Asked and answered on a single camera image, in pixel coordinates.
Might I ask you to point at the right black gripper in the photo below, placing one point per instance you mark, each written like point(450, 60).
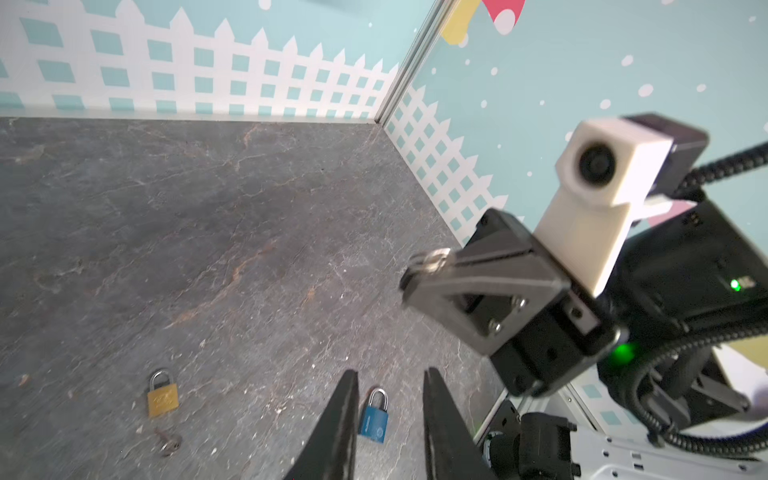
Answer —
point(538, 326)

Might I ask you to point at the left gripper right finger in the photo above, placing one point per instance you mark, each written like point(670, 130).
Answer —
point(450, 452)

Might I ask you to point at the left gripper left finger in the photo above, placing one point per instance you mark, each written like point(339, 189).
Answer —
point(330, 451)

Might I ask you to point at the silver key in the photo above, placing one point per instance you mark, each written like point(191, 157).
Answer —
point(435, 260)

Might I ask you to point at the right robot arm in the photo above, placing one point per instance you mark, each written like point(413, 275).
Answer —
point(681, 288)

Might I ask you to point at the small key on table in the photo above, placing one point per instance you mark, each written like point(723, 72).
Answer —
point(169, 442)

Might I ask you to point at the small blue padlock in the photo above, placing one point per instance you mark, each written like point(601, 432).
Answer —
point(374, 419)

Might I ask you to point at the brass padlock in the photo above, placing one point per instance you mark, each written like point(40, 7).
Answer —
point(162, 396)

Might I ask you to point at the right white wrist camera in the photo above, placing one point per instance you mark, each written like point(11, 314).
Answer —
point(612, 173)

